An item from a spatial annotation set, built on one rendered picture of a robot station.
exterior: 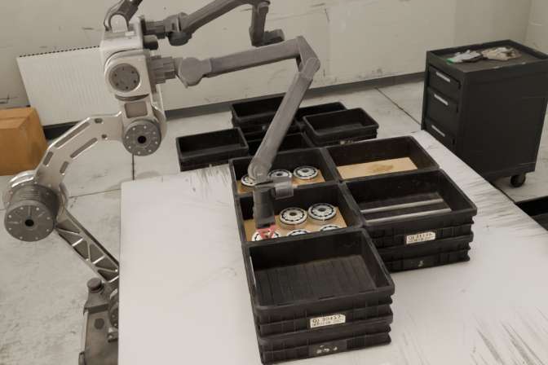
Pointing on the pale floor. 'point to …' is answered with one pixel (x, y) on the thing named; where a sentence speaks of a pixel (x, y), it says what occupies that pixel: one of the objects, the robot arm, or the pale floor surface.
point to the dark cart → (488, 107)
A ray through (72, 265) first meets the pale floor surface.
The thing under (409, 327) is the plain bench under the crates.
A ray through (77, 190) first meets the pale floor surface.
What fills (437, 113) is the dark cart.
